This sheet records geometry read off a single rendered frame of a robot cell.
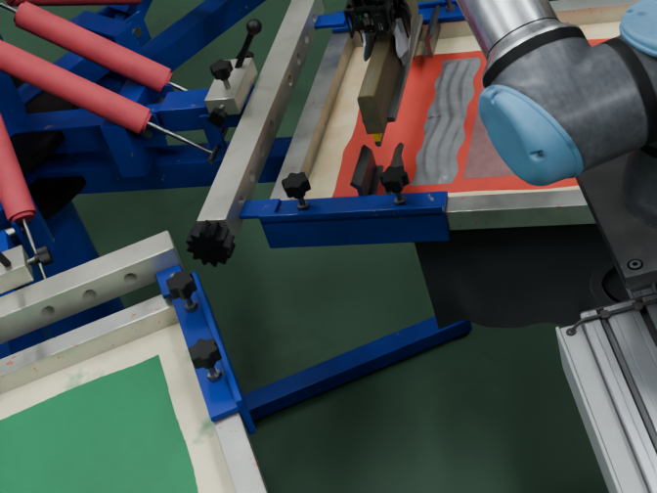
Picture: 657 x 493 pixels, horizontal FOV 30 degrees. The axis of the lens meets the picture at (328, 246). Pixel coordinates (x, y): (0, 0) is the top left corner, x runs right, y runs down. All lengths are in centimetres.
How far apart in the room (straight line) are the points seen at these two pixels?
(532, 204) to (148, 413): 65
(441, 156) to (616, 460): 88
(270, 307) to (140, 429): 159
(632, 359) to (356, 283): 201
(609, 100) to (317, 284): 217
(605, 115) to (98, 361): 96
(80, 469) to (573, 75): 91
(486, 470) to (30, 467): 127
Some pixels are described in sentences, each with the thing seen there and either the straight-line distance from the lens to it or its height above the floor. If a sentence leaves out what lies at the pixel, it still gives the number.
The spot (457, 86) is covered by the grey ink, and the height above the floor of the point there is 96.
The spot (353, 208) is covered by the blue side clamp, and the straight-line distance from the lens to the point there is 191.
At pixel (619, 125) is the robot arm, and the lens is 126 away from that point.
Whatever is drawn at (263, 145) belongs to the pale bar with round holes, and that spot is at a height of 102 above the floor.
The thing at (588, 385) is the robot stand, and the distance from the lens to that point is 136.
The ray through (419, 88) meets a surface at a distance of 223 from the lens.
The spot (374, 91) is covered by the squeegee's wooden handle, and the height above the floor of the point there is 114.
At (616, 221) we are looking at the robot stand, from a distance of 141.
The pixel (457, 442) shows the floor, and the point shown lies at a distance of 287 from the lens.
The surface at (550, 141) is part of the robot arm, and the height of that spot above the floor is 144.
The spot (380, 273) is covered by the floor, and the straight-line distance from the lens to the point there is 332.
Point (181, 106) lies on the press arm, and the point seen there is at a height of 104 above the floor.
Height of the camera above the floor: 218
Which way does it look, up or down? 39 degrees down
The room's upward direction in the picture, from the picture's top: 18 degrees counter-clockwise
